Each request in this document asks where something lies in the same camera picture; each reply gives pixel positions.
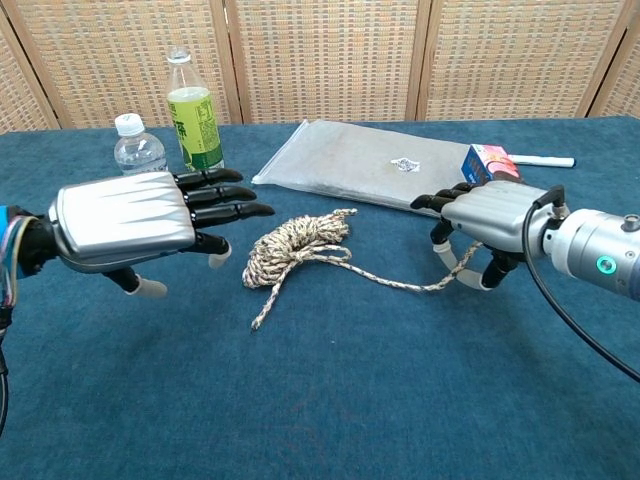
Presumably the green tea plastic bottle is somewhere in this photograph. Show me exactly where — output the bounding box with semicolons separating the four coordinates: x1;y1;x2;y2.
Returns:
165;46;227;173

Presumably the white marker with blue cap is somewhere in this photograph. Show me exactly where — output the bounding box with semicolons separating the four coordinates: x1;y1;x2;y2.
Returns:
506;153;577;169

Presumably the beige braided rope bundle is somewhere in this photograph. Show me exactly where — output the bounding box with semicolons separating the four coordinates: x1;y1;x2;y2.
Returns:
241;208;484;332

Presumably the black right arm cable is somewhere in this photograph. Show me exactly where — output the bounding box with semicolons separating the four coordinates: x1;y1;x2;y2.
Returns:
522;185;640;384

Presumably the blue cookie box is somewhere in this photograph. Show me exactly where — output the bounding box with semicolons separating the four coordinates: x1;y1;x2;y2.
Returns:
460;143;524;186

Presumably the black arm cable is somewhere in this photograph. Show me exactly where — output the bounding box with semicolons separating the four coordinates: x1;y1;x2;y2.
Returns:
0;319;12;437
522;185;640;384

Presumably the grey frosted zip bag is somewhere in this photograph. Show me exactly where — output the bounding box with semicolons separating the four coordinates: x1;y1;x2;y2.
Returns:
250;119;485;222

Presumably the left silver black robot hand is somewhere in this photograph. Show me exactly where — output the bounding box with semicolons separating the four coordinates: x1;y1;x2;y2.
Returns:
47;168;276;299

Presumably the woven rattan screen panel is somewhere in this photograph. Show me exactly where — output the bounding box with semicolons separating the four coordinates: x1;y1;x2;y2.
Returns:
2;0;232;131
222;0;432;126
589;19;640;120
0;9;62;135
417;0;639;122

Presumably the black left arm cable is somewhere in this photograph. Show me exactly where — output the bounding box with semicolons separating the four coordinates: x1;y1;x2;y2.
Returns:
0;319;12;437

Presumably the blue felt table mat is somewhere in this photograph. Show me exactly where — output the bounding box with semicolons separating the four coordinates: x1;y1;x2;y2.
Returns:
0;115;640;480

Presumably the small clear water bottle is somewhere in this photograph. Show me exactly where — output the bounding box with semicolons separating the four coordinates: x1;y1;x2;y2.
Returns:
113;112;169;177

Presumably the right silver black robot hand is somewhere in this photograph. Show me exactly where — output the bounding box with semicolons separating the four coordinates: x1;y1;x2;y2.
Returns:
409;180;566;291

